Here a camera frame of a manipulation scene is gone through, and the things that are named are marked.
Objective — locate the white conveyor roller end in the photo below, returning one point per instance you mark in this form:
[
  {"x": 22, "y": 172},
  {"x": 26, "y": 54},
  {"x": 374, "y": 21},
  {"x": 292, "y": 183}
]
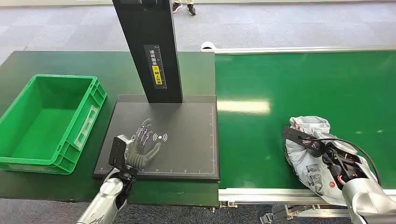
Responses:
[{"x": 208, "y": 45}]

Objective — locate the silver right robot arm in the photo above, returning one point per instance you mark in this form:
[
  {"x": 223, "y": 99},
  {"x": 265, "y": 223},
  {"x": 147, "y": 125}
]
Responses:
[{"x": 368, "y": 201}]

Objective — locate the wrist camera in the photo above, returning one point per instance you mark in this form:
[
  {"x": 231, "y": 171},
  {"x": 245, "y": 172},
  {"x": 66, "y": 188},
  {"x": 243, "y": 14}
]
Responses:
[
  {"x": 298, "y": 136},
  {"x": 117, "y": 151}
]

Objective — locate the dark green table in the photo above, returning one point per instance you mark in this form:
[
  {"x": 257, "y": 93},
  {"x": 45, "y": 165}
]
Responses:
[{"x": 92, "y": 65}]

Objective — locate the yellow and black column sticker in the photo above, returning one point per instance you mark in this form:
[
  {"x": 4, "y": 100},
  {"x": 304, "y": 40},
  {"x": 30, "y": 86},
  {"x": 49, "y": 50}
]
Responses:
[{"x": 155, "y": 68}]

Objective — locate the green plastic crate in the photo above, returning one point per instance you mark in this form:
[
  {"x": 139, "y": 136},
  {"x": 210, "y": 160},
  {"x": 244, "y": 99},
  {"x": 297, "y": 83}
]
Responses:
[{"x": 43, "y": 130}]

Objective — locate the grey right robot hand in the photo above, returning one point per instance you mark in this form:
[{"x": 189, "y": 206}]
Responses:
[{"x": 326, "y": 139}]

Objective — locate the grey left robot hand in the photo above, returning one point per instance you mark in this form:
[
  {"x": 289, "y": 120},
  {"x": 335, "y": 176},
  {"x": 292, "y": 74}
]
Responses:
[{"x": 137, "y": 151}]

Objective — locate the grey poly mailer package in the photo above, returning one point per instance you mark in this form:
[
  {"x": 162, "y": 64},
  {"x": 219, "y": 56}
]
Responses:
[{"x": 304, "y": 160}]

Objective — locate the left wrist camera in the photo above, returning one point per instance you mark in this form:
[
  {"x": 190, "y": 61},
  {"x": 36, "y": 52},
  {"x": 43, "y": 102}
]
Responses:
[{"x": 117, "y": 151}]

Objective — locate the aluminium conveyor frame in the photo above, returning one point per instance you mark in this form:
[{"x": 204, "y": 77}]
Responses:
[{"x": 263, "y": 195}]

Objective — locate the black scanner base plate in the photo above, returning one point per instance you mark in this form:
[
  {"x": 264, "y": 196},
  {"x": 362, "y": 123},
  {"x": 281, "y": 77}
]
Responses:
[{"x": 185, "y": 145}]

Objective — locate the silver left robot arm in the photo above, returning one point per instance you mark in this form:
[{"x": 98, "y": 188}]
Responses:
[{"x": 105, "y": 198}]

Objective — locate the black scanner column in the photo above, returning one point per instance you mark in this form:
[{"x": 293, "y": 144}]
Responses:
[{"x": 148, "y": 34}]

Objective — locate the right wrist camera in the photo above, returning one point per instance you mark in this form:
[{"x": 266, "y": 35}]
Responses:
[{"x": 298, "y": 136}]

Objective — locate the person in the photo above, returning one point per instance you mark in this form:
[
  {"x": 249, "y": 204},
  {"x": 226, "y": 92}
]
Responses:
[{"x": 191, "y": 8}]

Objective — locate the green conveyor belt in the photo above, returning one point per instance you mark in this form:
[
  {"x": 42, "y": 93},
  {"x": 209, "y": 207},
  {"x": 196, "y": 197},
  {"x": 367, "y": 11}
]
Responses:
[{"x": 294, "y": 83}]

